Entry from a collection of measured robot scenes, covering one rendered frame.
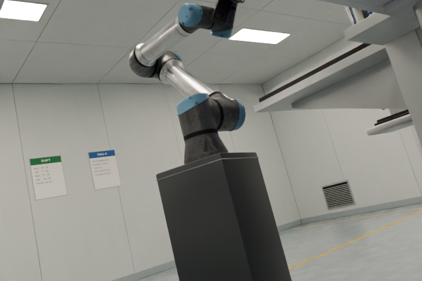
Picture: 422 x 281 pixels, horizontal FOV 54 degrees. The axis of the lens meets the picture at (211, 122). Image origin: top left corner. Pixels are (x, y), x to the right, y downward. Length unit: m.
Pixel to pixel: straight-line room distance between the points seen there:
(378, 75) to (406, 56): 0.15
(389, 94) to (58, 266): 5.20
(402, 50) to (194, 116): 0.69
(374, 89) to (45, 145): 5.33
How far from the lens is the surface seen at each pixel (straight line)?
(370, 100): 1.02
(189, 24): 1.38
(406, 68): 0.87
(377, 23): 0.76
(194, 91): 1.54
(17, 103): 6.11
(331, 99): 1.08
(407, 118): 1.74
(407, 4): 0.63
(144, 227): 6.31
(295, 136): 8.21
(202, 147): 1.30
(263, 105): 1.11
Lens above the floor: 0.63
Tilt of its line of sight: 12 degrees up
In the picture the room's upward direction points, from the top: 14 degrees counter-clockwise
